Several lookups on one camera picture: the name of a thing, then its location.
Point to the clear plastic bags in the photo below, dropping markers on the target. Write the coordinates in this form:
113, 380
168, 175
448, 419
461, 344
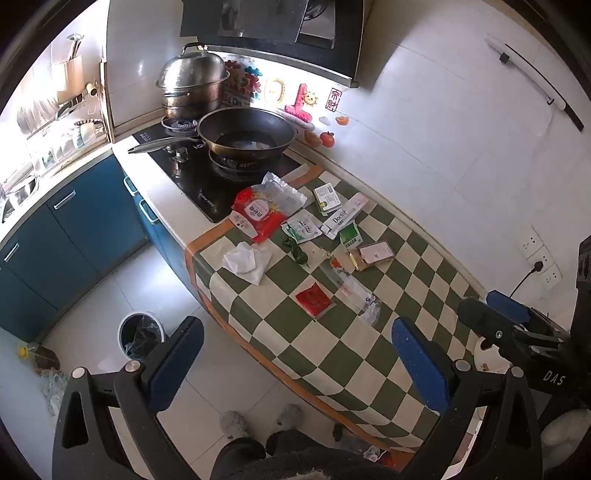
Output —
54, 390

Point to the white crumpled tissue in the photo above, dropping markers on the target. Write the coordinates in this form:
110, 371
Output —
244, 263

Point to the green white medicine box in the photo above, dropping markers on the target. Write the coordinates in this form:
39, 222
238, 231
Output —
351, 235

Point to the oil bottle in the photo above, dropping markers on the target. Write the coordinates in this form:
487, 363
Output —
39, 357

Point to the red sachet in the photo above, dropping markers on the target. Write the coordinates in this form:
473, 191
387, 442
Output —
315, 301

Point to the white black wall bar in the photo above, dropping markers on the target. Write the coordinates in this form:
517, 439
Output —
535, 78

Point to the white container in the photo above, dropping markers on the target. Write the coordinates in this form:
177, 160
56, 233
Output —
489, 357

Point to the green checkered tablecloth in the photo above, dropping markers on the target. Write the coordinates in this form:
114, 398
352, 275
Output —
323, 350

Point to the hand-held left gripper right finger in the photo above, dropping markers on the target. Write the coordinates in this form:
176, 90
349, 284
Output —
415, 364

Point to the red persimmon sticker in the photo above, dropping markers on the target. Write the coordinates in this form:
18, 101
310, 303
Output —
327, 139

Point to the grey fluffy slipper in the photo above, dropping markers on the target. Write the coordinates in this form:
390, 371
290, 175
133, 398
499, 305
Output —
290, 417
234, 424

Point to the white trash bin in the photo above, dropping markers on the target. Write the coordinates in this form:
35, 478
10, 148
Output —
138, 339

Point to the orange persimmon sticker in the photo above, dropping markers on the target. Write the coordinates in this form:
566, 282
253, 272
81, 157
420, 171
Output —
310, 136

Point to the steel steamer pot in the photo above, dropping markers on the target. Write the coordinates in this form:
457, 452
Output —
194, 78

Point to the black range hood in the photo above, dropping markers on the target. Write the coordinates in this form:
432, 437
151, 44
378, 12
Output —
277, 32

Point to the person's dark trouser legs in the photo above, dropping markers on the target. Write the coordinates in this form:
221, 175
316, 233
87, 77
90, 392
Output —
300, 457

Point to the dish rack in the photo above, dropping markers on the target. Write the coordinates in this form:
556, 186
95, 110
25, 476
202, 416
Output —
60, 134

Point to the pink wall sticker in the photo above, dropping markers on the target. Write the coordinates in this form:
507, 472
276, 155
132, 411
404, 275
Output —
300, 104

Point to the small green white box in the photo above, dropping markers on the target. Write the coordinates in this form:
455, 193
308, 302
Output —
327, 198

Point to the person's right forearm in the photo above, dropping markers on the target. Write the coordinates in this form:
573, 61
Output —
565, 434

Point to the yellow oval sticker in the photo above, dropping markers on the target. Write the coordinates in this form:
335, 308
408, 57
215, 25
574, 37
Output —
273, 91

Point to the utensil holder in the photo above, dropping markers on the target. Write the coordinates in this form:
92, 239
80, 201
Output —
69, 64

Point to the colourful letter stickers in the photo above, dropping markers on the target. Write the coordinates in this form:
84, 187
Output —
242, 85

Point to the black gas stove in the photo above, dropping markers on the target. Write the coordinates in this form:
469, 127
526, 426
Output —
203, 184

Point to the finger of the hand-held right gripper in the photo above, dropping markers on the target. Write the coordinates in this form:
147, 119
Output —
480, 318
508, 307

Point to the black wok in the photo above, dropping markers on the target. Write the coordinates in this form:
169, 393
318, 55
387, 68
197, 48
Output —
249, 131

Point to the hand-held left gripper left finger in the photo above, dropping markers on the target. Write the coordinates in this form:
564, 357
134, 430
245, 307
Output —
178, 369

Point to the white green sachet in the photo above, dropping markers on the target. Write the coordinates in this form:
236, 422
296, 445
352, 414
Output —
302, 227

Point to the long white toothpaste box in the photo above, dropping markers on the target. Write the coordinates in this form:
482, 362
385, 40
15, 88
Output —
344, 217

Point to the white wall socket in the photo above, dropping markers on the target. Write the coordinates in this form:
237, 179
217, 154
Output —
551, 276
542, 258
530, 237

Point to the dark green crumpled wrapper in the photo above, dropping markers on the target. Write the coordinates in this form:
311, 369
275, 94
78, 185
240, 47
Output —
298, 253

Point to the clear plastic wrapper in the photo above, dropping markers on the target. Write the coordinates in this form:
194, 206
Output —
358, 295

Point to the blue kitchen cabinets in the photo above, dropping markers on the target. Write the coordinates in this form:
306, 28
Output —
60, 240

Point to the red and clear food bag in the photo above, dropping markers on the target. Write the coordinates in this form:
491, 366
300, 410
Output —
254, 214

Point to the red white square sticker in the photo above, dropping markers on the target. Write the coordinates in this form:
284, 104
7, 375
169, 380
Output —
333, 99

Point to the pink brown box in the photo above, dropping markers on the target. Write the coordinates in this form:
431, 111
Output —
374, 253

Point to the steel sink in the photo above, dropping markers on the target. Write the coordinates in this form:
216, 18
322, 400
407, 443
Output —
16, 196

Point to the blue counter cabinet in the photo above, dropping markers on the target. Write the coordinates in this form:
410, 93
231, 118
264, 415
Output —
161, 235

